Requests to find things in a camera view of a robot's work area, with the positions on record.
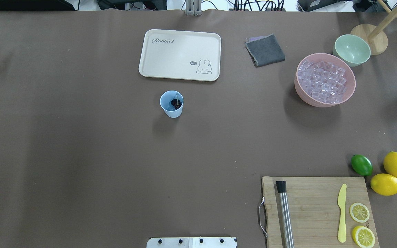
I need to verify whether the dark cherries pair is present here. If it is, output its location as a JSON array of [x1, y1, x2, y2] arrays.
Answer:
[[170, 94, 182, 111]]

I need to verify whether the clear ice cubes pile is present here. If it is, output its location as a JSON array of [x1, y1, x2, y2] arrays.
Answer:
[[297, 59, 348, 104]]

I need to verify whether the light blue cup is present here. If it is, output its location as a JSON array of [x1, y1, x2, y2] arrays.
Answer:
[[160, 91, 184, 118]]

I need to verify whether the wooden cup stand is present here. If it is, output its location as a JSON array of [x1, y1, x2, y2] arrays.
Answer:
[[350, 0, 397, 55]]

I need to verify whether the cream rabbit tray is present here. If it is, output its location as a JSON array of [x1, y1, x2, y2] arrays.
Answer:
[[139, 29, 222, 82]]

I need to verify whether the grey folded cloth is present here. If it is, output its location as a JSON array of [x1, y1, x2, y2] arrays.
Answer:
[[245, 33, 285, 67]]

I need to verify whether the steel muddler black tip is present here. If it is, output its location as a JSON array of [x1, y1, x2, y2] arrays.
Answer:
[[276, 180, 295, 248]]

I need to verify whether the pink bowl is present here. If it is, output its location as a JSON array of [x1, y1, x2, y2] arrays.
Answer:
[[294, 53, 356, 108]]

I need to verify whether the wooden cutting board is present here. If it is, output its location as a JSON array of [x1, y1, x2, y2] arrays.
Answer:
[[262, 176, 371, 248]]

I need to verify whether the yellow plastic knife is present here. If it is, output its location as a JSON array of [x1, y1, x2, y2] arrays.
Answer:
[[337, 184, 347, 243]]

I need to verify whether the green lime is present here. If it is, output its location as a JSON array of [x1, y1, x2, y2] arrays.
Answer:
[[351, 154, 373, 176]]

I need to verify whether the mint green bowl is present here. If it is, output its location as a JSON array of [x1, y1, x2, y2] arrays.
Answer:
[[333, 34, 371, 66]]

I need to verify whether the lemon slice lower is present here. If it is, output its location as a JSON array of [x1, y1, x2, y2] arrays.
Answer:
[[349, 202, 370, 223]]

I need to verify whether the lemon slice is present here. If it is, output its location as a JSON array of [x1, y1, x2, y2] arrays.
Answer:
[[352, 226, 376, 248], [349, 202, 370, 223]]

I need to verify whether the yellow lemon near board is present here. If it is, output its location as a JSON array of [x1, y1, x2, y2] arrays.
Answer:
[[370, 173, 397, 196]]

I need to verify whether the lemon slice upper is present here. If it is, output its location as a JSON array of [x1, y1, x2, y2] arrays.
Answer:
[[352, 226, 376, 248]]

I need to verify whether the aluminium frame post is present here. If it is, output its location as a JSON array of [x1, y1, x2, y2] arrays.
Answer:
[[185, 0, 202, 16]]

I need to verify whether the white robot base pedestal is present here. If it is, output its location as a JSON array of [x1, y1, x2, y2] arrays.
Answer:
[[146, 237, 238, 248]]

